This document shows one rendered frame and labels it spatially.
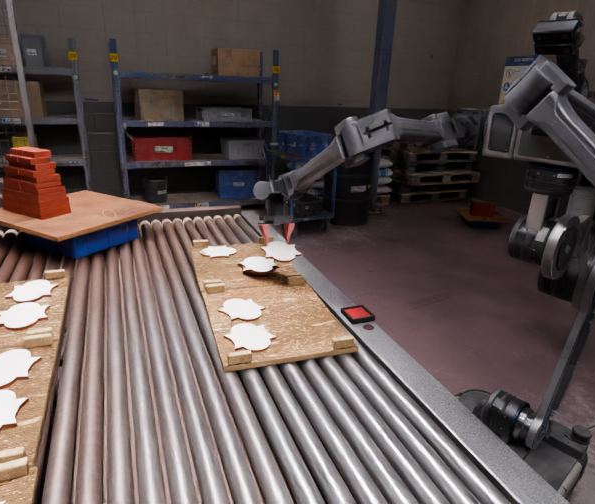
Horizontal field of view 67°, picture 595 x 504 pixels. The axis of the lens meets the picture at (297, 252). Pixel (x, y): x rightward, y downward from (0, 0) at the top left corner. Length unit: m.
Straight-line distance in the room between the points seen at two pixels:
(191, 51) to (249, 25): 0.82
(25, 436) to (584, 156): 1.12
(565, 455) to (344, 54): 5.75
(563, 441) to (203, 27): 5.54
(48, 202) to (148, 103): 3.67
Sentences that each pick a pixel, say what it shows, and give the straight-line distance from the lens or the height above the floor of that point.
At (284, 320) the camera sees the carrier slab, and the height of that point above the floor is 0.94.
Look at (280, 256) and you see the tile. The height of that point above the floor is 1.05.
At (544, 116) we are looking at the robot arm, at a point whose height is 1.53.
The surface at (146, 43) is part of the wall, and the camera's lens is 6.12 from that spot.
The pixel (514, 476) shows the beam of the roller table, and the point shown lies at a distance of 0.99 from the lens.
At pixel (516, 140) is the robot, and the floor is 1.43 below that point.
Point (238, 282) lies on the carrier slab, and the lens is 1.51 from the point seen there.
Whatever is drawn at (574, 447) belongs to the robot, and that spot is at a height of 0.28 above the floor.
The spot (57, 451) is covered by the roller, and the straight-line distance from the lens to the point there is 1.00.
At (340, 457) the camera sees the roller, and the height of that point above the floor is 0.91.
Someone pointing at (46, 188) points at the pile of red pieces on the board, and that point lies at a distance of 1.96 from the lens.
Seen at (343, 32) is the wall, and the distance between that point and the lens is 6.88.
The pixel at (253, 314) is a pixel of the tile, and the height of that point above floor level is 0.94.
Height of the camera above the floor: 1.57
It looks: 21 degrees down
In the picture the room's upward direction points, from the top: 2 degrees clockwise
